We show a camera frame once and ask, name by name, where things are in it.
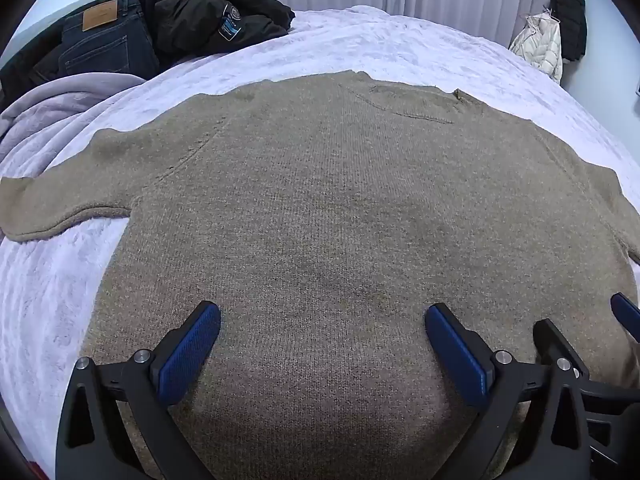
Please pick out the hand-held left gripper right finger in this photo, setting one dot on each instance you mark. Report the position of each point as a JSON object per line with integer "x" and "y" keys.
{"x": 457, "y": 355}

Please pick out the cream puffer jacket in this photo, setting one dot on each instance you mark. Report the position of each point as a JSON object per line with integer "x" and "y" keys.
{"x": 537, "y": 45}

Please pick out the black puffer jacket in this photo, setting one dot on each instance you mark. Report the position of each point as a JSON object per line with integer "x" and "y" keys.
{"x": 570, "y": 15}

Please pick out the dark blue jeans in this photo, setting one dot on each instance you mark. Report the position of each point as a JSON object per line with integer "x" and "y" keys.
{"x": 105, "y": 45}

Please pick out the olive brown knit sweater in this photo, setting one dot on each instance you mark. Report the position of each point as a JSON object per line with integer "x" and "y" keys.
{"x": 325, "y": 210}

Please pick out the grey fleece blanket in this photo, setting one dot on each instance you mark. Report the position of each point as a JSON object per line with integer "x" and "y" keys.
{"x": 50, "y": 105}

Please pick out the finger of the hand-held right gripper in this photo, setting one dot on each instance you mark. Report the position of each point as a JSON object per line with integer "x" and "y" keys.
{"x": 627, "y": 315}
{"x": 547, "y": 337}

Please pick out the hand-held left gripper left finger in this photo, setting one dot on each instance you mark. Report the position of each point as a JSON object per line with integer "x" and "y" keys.
{"x": 192, "y": 350}

